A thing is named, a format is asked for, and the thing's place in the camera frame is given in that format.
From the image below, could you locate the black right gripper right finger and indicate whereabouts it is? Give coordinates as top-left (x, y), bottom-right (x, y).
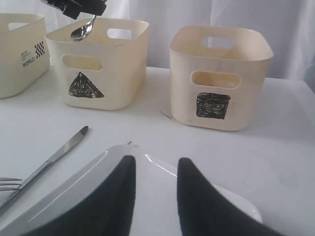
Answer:
top-left (177, 157), bottom-right (278, 236)

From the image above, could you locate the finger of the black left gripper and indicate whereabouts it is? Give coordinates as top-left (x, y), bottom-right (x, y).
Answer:
top-left (78, 0), bottom-right (107, 16)
top-left (41, 0), bottom-right (83, 19)

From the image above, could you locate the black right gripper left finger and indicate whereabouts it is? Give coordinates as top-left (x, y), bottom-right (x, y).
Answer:
top-left (28, 155), bottom-right (136, 236)

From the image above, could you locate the steel spoon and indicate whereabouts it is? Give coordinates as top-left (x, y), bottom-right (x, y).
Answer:
top-left (70, 15), bottom-right (97, 42)

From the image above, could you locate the white square plate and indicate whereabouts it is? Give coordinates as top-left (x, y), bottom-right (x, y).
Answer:
top-left (0, 144), bottom-right (263, 236)

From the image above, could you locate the cream bin with triangle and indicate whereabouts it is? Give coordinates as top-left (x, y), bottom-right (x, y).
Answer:
top-left (45, 18), bottom-right (150, 110)

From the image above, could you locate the cream bin with circle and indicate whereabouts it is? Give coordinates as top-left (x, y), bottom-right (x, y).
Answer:
top-left (0, 13), bottom-right (50, 98)

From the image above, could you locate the steel table knife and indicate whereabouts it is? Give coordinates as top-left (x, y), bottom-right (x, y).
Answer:
top-left (0, 125), bottom-right (89, 212)

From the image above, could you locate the steel fork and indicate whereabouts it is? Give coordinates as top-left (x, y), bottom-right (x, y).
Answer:
top-left (0, 177), bottom-right (23, 209)

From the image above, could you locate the cream bin with square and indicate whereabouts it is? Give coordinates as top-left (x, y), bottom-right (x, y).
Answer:
top-left (169, 26), bottom-right (273, 131)

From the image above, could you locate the white backdrop curtain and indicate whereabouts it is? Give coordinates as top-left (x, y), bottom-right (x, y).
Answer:
top-left (0, 0), bottom-right (315, 95)

